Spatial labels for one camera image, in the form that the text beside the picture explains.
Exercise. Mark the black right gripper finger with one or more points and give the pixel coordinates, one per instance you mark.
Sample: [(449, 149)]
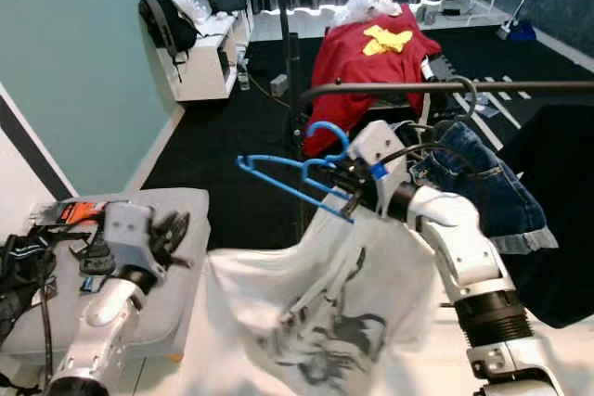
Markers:
[(334, 196), (327, 173)]

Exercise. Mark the blue plastic hanger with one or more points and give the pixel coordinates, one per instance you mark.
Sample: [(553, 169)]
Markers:
[(329, 125)]

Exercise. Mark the white printed t-shirt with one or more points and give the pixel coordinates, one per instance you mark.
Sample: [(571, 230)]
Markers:
[(316, 322)]

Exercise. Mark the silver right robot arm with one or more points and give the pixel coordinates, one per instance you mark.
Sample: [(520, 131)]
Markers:
[(464, 257)]

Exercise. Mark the grey upholstered ottoman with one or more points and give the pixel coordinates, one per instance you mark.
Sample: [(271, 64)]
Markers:
[(167, 312)]

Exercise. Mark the black handheld controller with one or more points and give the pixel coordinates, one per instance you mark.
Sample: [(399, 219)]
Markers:
[(95, 252)]

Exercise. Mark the orange and black case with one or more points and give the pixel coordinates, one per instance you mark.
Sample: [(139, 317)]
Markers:
[(79, 212)]

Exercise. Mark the red cloth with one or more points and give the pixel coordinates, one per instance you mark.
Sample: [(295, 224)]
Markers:
[(353, 81)]

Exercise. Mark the small grey box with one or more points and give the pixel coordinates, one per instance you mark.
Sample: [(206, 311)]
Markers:
[(278, 85)]

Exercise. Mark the blue denim shorts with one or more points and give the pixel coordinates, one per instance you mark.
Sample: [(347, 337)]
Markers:
[(501, 197)]

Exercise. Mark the yellow cloth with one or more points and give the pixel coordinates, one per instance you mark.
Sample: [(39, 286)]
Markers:
[(385, 41)]

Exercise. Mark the white shelf unit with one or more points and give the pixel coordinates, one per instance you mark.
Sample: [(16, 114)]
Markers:
[(200, 67)]

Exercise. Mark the clear plastic bag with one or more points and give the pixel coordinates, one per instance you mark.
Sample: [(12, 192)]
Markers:
[(367, 6)]

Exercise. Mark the black metal clothes rack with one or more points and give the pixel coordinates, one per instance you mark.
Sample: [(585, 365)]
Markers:
[(520, 86)]

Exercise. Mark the black polo shirt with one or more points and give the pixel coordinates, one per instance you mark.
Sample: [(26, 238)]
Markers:
[(557, 210)]

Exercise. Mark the flat grey device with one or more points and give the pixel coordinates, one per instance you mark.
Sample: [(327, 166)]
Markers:
[(445, 10)]

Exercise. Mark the black backpack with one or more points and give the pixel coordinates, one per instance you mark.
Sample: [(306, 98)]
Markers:
[(165, 20)]

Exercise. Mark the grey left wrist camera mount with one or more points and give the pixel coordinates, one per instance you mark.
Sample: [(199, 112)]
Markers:
[(125, 229)]

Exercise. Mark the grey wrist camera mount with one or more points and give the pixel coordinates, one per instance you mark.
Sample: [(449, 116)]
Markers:
[(125, 229), (380, 144)]

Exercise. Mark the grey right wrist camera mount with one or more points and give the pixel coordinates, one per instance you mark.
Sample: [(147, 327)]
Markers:
[(380, 144)]

